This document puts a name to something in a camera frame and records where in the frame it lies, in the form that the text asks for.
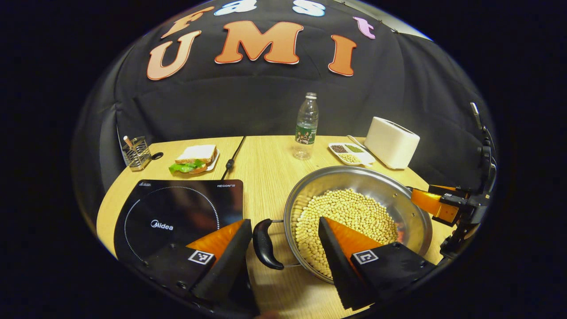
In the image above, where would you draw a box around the black induction cooktop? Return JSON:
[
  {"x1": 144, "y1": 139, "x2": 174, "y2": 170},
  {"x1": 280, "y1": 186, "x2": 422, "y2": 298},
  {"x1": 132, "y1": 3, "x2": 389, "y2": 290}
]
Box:
[{"x1": 113, "y1": 179, "x2": 244, "y2": 275}]

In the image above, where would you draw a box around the black backdrop cloth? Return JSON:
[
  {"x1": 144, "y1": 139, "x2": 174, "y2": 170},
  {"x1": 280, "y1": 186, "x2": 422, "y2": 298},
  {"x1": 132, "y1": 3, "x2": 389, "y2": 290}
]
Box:
[{"x1": 71, "y1": 0, "x2": 497, "y2": 222}]

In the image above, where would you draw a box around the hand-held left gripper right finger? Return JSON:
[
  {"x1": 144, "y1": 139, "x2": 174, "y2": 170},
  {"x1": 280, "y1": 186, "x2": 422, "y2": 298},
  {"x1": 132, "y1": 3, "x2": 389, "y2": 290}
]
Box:
[{"x1": 318, "y1": 216, "x2": 437, "y2": 311}]

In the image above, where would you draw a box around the steel pot with black handles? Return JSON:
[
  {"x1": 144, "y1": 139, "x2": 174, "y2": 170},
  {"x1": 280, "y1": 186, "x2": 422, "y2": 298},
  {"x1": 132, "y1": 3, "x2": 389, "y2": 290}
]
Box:
[{"x1": 252, "y1": 166, "x2": 433, "y2": 284}]

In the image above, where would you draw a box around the clear plastic water bottle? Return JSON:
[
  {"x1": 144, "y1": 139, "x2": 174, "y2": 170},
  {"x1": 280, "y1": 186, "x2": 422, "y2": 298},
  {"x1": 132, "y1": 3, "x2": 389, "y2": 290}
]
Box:
[{"x1": 293, "y1": 92, "x2": 319, "y2": 160}]

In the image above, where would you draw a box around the black power cable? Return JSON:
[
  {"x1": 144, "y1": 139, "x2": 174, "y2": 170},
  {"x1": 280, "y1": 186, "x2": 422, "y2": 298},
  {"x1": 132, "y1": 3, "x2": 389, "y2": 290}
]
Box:
[{"x1": 221, "y1": 136, "x2": 247, "y2": 180}]

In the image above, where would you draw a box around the sandwich with lettuce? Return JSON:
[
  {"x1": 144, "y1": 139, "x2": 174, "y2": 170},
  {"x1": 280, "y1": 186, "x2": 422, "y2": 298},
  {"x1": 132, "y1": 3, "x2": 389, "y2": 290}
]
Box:
[{"x1": 168, "y1": 144, "x2": 217, "y2": 174}]

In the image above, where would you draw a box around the white divided dish of beans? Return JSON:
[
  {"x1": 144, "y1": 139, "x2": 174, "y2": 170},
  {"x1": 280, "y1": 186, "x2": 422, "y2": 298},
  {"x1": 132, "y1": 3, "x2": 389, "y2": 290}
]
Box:
[{"x1": 328, "y1": 143, "x2": 376, "y2": 167}]

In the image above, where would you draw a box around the black metal stand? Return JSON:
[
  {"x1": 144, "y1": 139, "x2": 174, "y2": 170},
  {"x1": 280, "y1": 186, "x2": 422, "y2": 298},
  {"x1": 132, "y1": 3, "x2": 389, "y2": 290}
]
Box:
[{"x1": 470, "y1": 102, "x2": 497, "y2": 195}]

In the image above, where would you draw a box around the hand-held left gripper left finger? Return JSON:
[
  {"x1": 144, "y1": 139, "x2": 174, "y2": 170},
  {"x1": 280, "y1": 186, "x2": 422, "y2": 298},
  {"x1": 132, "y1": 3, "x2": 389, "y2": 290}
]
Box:
[{"x1": 144, "y1": 218, "x2": 253, "y2": 304}]

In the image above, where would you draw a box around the white toaster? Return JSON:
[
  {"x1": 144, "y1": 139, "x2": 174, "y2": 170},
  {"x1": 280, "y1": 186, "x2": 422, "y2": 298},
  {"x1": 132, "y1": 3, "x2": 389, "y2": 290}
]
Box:
[{"x1": 364, "y1": 117, "x2": 420, "y2": 170}]

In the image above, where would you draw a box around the wire utensil holder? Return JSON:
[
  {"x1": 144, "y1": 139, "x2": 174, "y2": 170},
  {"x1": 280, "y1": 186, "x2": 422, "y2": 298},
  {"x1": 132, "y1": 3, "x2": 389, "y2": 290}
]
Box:
[{"x1": 120, "y1": 136, "x2": 152, "y2": 171}]

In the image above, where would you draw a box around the pile of yellow soybeans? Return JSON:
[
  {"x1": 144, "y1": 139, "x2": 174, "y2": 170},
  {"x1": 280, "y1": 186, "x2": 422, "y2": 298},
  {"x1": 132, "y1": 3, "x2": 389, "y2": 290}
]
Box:
[{"x1": 295, "y1": 188, "x2": 399, "y2": 279}]

